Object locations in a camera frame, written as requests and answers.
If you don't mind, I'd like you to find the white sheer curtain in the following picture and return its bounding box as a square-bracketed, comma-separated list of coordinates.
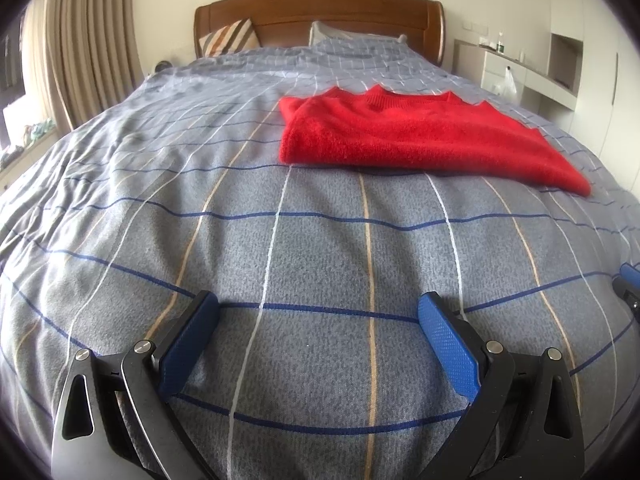
[22, 0, 56, 131]

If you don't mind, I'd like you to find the white desk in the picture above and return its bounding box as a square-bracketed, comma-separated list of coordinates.
[452, 37, 581, 121]

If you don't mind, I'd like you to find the wooden headboard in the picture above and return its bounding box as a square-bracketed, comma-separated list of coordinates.
[194, 0, 446, 67]

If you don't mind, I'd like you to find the striped cushion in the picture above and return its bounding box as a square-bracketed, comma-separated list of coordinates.
[199, 18, 261, 58]

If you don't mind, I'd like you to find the red knitted sweater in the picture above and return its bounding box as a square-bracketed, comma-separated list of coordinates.
[278, 85, 593, 197]

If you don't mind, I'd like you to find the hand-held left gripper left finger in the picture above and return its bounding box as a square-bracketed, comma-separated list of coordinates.
[50, 290, 222, 480]

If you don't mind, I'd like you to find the pile of assorted clothes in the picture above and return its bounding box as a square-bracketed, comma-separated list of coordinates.
[0, 117, 56, 171]

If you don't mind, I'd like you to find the beige pleated curtain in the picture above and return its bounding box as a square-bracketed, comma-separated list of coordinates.
[42, 0, 146, 131]

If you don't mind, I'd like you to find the window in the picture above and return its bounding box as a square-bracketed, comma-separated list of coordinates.
[0, 10, 26, 151]

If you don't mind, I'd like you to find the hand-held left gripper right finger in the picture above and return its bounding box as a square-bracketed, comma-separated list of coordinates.
[417, 291, 586, 480]

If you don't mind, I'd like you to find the grey checked duvet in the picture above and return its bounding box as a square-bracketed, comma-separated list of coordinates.
[0, 40, 640, 480]

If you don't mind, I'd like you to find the white plastic bag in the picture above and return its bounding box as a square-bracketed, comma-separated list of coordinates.
[492, 66, 518, 98]

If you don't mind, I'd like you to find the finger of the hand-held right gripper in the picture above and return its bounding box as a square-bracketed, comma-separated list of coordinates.
[612, 262, 640, 321]

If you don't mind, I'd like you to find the white wardrobe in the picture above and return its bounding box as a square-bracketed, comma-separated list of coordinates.
[547, 0, 640, 161]

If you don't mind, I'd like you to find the grey pillow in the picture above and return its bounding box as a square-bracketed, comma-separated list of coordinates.
[309, 21, 408, 47]

